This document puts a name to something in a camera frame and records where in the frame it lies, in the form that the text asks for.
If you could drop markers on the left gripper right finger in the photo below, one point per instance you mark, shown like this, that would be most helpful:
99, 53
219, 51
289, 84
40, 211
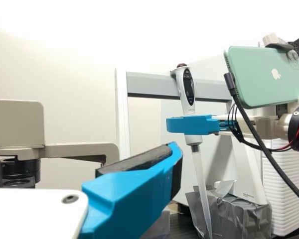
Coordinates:
189, 125

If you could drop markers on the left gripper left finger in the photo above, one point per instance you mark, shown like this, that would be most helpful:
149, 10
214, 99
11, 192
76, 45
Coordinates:
129, 194

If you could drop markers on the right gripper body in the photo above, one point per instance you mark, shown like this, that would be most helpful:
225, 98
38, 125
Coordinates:
264, 127

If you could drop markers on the pipette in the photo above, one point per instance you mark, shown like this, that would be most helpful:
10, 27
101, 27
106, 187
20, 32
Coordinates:
188, 89

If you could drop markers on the white pipette stand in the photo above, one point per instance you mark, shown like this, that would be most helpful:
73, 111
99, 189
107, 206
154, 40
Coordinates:
152, 82

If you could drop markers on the black platform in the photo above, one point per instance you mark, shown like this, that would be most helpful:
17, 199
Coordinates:
182, 227

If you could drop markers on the grey taped block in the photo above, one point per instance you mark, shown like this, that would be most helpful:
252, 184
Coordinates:
234, 214

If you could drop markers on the right wrist camera phone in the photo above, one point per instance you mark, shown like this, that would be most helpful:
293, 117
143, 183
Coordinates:
264, 77

